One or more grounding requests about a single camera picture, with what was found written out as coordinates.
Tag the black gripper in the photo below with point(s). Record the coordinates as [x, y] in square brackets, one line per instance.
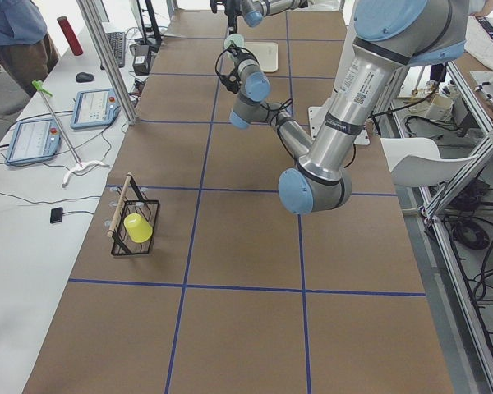
[230, 10]
[233, 52]

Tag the light green plastic cup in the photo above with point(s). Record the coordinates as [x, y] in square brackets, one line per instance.
[234, 40]

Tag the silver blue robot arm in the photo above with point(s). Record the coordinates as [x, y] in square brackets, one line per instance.
[253, 12]
[423, 33]

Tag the cream rabbit print tray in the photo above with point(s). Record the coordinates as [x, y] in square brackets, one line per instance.
[266, 53]

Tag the yellow plastic cup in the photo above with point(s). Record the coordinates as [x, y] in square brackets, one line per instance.
[138, 229]

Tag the black box on desk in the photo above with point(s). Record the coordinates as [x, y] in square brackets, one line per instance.
[141, 60]

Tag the black computer keyboard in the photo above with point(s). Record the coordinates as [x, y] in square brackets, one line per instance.
[117, 42]

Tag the far blue teach pendant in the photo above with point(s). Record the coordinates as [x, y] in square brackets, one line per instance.
[94, 108]

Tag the blue teach pendant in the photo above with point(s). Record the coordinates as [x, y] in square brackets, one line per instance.
[33, 141]
[94, 108]

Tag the black computer mouse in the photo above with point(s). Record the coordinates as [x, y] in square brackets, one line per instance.
[84, 77]

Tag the red cylindrical bottle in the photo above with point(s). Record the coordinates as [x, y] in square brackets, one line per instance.
[70, 36]

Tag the green tipped reacher stick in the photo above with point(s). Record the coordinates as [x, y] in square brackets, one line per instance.
[80, 165]

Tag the white plastic chair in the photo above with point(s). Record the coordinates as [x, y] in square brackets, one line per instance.
[416, 162]

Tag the person in blue shirt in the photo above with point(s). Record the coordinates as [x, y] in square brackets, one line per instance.
[27, 52]

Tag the near blue teach pendant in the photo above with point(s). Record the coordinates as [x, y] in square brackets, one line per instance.
[33, 141]

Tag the small black square device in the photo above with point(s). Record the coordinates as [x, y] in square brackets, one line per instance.
[56, 215]

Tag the aluminium frame post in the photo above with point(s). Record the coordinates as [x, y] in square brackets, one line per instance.
[103, 48]

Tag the black wire cup rack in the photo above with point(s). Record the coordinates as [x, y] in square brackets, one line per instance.
[136, 202]

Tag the wooden rack handle rod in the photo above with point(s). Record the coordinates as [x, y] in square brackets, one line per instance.
[113, 227]

